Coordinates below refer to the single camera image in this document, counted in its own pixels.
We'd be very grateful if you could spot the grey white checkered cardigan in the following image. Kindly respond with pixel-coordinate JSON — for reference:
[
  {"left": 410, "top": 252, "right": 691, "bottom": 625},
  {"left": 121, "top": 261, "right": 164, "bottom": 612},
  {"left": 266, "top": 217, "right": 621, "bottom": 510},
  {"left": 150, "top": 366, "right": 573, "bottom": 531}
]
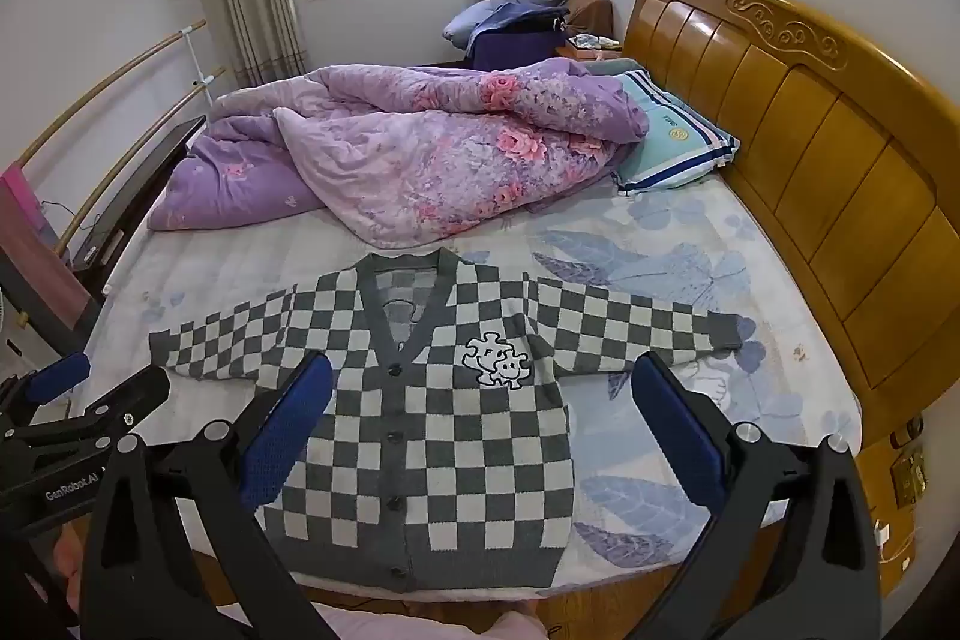
[{"left": 148, "top": 246, "right": 751, "bottom": 594}]

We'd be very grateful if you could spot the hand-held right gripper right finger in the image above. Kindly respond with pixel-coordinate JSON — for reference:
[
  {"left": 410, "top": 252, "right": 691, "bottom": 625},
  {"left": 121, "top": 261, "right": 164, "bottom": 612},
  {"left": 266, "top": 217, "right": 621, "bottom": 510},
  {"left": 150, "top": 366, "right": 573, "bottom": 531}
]
[{"left": 630, "top": 351, "right": 882, "bottom": 640}]

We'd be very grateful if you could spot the brown covered chair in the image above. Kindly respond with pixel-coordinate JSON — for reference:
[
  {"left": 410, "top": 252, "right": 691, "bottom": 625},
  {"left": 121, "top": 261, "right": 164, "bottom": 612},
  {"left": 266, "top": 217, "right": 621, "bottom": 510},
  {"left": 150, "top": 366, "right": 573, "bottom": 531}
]
[{"left": 564, "top": 0, "right": 616, "bottom": 41}]

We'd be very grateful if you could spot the blue pillow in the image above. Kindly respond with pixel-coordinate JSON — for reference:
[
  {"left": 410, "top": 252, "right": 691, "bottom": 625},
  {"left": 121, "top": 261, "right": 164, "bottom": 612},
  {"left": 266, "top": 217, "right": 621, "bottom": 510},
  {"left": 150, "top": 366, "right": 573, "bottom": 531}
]
[{"left": 442, "top": 0, "right": 571, "bottom": 49}]

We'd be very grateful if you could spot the teal striped pillow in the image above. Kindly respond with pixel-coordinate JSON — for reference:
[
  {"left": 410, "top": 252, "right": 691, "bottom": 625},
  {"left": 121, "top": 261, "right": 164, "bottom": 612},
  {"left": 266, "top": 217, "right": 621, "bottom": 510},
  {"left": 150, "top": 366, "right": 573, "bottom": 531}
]
[{"left": 611, "top": 68, "right": 742, "bottom": 195}]

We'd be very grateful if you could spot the pink towel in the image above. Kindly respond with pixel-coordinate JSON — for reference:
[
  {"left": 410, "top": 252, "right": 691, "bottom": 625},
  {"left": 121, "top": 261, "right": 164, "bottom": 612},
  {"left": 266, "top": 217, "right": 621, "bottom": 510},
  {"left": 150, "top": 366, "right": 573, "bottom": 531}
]
[{"left": 0, "top": 160, "right": 98, "bottom": 330}]

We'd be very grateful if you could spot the dark purple blanket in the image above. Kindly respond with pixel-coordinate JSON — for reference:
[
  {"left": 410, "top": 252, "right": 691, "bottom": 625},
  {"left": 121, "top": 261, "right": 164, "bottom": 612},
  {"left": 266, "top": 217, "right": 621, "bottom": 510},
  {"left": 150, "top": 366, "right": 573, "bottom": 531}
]
[{"left": 466, "top": 29, "right": 571, "bottom": 73}]

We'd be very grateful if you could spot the brass socket plate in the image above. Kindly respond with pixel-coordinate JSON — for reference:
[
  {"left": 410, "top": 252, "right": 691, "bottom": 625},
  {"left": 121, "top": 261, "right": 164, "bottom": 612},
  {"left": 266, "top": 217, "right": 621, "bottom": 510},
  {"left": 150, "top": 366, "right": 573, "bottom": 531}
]
[{"left": 889, "top": 441, "right": 931, "bottom": 510}]

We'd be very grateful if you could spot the wooden bed headboard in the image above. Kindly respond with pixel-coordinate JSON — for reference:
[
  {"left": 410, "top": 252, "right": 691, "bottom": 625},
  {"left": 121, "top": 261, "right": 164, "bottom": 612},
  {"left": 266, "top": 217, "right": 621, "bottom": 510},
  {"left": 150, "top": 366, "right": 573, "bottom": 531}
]
[{"left": 621, "top": 0, "right": 960, "bottom": 453}]

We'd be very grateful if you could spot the person's pink clothing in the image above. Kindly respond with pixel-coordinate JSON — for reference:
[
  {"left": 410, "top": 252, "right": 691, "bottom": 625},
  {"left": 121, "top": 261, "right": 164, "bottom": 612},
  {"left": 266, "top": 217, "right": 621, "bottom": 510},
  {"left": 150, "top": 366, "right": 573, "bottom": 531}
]
[{"left": 311, "top": 599, "right": 545, "bottom": 640}]

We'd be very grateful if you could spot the purple floral quilt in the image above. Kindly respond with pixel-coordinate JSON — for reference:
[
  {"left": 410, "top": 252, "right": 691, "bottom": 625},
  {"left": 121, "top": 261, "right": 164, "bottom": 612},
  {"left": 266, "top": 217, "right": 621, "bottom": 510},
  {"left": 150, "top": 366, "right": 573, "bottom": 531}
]
[{"left": 146, "top": 61, "right": 652, "bottom": 250}]

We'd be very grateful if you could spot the wooden nightstand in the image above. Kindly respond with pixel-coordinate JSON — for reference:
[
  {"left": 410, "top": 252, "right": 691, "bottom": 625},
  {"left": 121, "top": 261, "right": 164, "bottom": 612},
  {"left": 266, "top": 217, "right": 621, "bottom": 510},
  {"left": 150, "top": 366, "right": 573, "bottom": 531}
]
[{"left": 556, "top": 34, "right": 623, "bottom": 64}]

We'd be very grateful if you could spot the person's left hand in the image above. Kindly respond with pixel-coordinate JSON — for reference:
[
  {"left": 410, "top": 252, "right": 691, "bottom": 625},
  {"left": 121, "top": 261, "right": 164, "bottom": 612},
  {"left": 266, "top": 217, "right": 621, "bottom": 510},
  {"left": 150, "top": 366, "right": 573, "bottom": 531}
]
[{"left": 49, "top": 524, "right": 85, "bottom": 585}]

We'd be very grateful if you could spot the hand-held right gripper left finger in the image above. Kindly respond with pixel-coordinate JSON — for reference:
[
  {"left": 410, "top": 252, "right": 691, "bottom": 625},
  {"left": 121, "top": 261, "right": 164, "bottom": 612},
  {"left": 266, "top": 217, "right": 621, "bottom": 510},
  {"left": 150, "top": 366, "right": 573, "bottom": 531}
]
[{"left": 79, "top": 351, "right": 353, "bottom": 640}]

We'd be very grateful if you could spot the wooden pole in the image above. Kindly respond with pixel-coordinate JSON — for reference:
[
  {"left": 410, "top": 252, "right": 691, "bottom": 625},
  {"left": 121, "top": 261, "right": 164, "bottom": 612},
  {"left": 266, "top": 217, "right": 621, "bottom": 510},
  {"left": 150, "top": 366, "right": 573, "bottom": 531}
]
[
  {"left": 11, "top": 19, "right": 208, "bottom": 170},
  {"left": 54, "top": 68, "right": 227, "bottom": 253}
]

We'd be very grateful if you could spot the white pole stand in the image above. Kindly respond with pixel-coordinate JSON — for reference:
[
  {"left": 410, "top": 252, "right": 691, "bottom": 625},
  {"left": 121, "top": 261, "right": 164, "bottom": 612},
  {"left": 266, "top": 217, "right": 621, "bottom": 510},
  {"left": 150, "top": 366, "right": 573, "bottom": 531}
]
[{"left": 184, "top": 31, "right": 218, "bottom": 101}]

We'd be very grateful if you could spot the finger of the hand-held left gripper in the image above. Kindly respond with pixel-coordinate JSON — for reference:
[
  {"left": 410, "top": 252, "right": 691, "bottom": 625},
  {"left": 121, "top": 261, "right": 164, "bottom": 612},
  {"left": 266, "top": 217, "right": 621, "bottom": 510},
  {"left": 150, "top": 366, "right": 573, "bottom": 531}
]
[
  {"left": 0, "top": 351, "right": 92, "bottom": 431},
  {"left": 0, "top": 366, "right": 173, "bottom": 455}
]

